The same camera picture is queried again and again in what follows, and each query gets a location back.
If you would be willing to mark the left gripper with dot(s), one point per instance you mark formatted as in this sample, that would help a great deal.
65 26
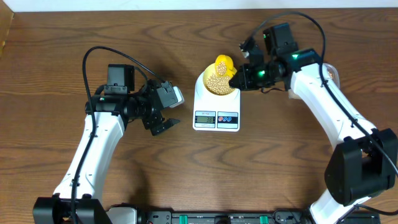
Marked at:
153 106

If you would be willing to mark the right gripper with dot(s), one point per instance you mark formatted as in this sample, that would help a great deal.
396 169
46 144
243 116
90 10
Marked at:
247 83

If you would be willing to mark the yellow scoop cup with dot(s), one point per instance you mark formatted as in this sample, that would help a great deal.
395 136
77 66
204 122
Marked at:
231 71

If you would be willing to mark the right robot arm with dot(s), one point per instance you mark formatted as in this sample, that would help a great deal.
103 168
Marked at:
363 163

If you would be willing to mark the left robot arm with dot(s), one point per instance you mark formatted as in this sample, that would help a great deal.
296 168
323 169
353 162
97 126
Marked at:
79 195

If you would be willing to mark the soybeans in scoop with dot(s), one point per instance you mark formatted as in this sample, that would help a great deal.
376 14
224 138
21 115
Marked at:
221 68

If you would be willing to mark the soybeans in bowl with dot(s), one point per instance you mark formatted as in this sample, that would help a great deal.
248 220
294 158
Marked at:
219 85

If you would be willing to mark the pale yellow bowl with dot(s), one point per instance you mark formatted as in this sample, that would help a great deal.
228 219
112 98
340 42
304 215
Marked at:
208 72

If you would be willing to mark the white digital kitchen scale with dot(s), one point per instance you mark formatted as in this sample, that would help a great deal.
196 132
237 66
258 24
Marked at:
215 112

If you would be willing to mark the clear plastic bean container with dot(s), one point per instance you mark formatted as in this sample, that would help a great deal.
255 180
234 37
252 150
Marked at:
328 67

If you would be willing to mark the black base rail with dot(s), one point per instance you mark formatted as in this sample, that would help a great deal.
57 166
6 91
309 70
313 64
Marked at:
217 217

